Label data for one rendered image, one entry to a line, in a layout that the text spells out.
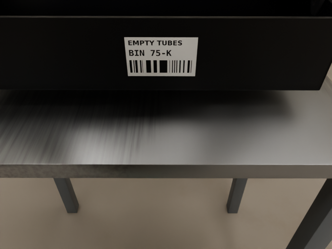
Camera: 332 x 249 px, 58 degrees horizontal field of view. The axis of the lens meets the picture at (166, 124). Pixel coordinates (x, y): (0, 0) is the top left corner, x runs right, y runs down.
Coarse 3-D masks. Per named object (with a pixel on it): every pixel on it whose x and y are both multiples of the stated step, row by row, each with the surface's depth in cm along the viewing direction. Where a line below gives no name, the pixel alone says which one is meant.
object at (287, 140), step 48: (0, 96) 50; (48, 96) 50; (96, 96) 50; (144, 96) 50; (192, 96) 50; (240, 96) 50; (288, 96) 50; (0, 144) 42; (48, 144) 42; (96, 144) 42; (144, 144) 42; (192, 144) 42; (240, 144) 42; (288, 144) 42; (240, 192) 113
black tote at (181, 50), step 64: (0, 0) 52; (64, 0) 52; (128, 0) 52; (192, 0) 52; (256, 0) 52; (0, 64) 42; (64, 64) 42; (128, 64) 42; (192, 64) 42; (256, 64) 42; (320, 64) 42
